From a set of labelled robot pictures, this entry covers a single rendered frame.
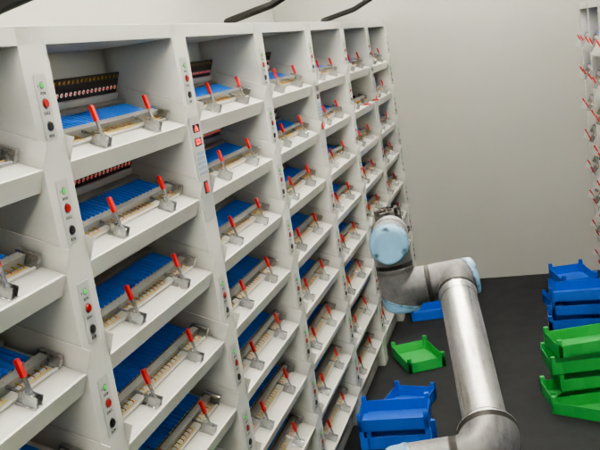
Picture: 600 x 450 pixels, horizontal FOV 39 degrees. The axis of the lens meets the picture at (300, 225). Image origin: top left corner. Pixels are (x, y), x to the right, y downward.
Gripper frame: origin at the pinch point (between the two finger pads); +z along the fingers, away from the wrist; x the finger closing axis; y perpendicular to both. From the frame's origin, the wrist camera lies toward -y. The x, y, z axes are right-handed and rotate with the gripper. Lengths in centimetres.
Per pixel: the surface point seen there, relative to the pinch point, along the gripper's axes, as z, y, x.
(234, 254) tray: 4.9, 0.2, 46.9
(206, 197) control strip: -10, 19, 47
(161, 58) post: -15, 58, 49
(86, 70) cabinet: -23, 59, 66
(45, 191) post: -84, 33, 57
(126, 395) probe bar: -58, -16, 63
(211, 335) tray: -12, -18, 54
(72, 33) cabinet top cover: -65, 62, 52
